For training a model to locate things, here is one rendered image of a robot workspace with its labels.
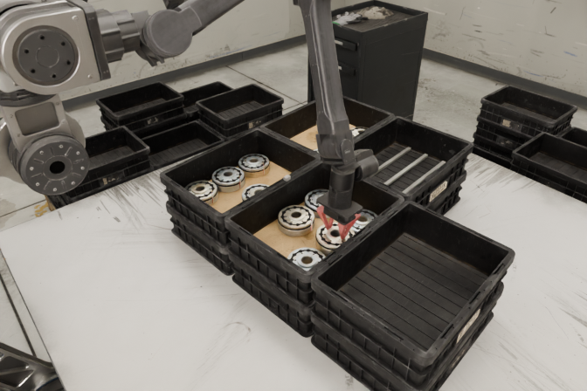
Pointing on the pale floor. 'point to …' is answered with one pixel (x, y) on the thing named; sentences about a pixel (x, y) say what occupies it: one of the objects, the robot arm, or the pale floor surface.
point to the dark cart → (379, 57)
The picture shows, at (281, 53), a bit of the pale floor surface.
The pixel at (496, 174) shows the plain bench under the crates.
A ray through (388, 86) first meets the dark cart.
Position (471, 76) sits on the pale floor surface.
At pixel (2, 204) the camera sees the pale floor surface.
